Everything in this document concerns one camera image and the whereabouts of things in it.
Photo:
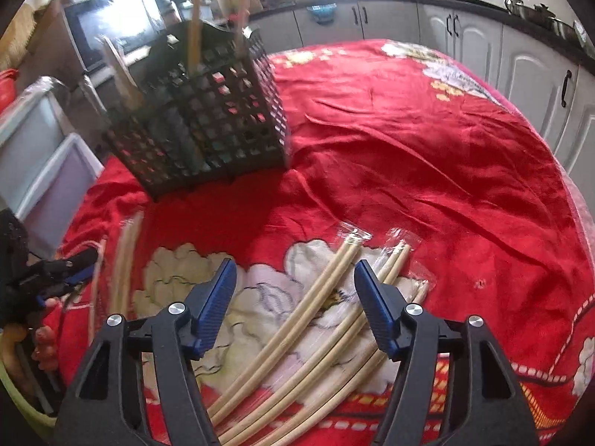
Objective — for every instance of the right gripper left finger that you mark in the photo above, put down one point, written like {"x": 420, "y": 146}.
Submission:
{"x": 104, "y": 405}

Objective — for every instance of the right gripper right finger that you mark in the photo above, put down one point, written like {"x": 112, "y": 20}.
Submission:
{"x": 485, "y": 404}

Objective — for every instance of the chopstick pair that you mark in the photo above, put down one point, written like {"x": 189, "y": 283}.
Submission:
{"x": 312, "y": 382}
{"x": 325, "y": 346}
{"x": 290, "y": 331}

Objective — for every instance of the person's left hand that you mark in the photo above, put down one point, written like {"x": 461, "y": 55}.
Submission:
{"x": 45, "y": 352}

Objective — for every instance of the white storage box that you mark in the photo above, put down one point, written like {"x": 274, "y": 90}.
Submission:
{"x": 46, "y": 169}

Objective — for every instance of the red floral tablecloth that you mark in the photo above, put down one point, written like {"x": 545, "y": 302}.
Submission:
{"x": 385, "y": 136}

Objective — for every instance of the red plastic basin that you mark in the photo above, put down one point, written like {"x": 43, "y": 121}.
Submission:
{"x": 7, "y": 87}

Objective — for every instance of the black perforated utensil basket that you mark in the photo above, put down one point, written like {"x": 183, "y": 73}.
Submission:
{"x": 221, "y": 121}

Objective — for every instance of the microwave oven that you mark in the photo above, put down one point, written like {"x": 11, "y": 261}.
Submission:
{"x": 129, "y": 23}

